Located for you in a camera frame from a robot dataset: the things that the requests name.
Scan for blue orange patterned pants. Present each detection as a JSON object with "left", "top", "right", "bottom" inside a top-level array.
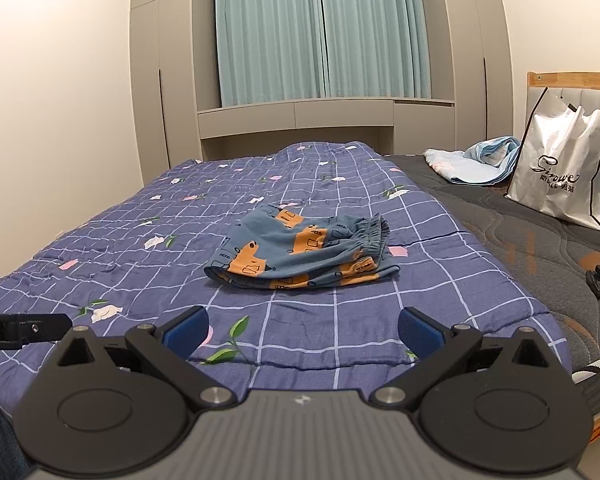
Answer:
[{"left": 204, "top": 205, "right": 400, "bottom": 289}]

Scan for purple plaid floral quilt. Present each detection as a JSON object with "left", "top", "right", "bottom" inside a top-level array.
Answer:
[{"left": 0, "top": 140, "right": 574, "bottom": 411}]

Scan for dark grey quilted mattress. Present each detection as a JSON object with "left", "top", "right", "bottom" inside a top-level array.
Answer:
[{"left": 386, "top": 153, "right": 600, "bottom": 411}]

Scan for light blue white blanket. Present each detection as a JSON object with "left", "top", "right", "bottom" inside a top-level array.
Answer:
[{"left": 424, "top": 136, "right": 521, "bottom": 186}]

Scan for white shopping bag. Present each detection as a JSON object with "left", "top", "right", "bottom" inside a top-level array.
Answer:
[{"left": 506, "top": 88, "right": 600, "bottom": 231}]

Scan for wooden padded headboard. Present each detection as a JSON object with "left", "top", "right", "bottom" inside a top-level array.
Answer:
[{"left": 524, "top": 72, "right": 600, "bottom": 124}]

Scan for teal window curtain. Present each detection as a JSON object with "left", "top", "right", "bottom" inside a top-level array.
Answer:
[{"left": 214, "top": 0, "right": 432, "bottom": 106}]

